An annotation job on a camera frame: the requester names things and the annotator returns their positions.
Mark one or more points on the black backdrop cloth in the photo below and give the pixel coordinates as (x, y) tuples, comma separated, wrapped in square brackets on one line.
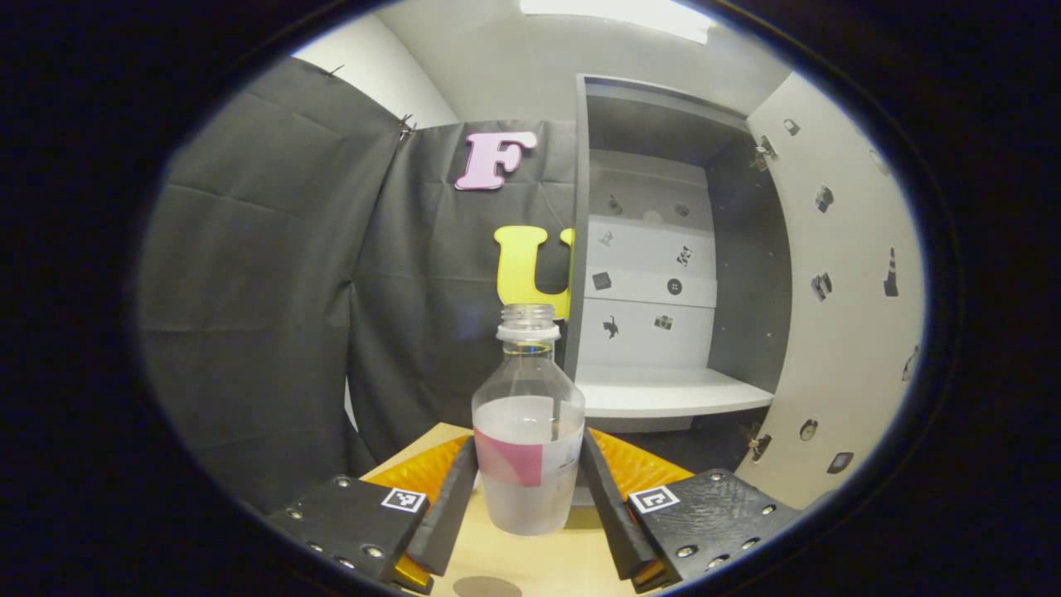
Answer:
[(265, 290)]

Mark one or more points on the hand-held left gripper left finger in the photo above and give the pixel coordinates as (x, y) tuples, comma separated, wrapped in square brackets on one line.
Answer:
[(452, 506)]

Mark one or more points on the dark grey cabinet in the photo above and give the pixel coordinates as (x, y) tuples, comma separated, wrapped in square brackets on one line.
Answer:
[(746, 290)]

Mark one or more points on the white cabinet shelf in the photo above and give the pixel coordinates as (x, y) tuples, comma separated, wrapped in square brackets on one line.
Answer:
[(671, 390)]

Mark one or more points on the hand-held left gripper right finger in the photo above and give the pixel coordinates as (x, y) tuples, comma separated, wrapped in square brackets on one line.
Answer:
[(609, 506)]

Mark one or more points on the metal door hinge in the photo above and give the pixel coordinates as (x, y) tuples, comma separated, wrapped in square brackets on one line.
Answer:
[(757, 444), (763, 153)]

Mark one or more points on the ceiling light panel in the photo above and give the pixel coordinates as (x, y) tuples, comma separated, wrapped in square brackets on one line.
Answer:
[(617, 12)]

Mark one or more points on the light grey cabinet door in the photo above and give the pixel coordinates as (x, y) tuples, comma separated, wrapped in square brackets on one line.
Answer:
[(845, 332)]

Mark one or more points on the clear plastic bottle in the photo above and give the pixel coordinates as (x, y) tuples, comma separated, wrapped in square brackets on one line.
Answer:
[(528, 431)]

